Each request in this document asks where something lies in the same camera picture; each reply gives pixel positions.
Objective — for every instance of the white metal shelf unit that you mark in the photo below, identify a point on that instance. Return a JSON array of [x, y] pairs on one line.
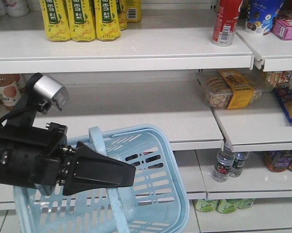
[[148, 76]]

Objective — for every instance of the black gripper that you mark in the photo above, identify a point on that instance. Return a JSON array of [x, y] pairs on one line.
[[39, 158]]

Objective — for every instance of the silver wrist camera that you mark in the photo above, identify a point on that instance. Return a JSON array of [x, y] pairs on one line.
[[44, 92]]

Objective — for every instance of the red coke aluminium bottle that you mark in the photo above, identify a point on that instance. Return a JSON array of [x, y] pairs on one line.
[[226, 20]]

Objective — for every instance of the light blue plastic basket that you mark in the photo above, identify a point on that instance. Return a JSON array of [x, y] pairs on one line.
[[157, 201]]

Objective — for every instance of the yellow pear drink carton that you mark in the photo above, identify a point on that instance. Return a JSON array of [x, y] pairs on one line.
[[55, 20]]

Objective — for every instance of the blue snack cup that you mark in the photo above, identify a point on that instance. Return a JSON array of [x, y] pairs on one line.
[[260, 15]]

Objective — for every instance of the orange juice bottle right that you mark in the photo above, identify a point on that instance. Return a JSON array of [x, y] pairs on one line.
[[9, 91]]

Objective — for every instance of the clear cookie box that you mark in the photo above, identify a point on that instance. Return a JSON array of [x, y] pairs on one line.
[[232, 88]]

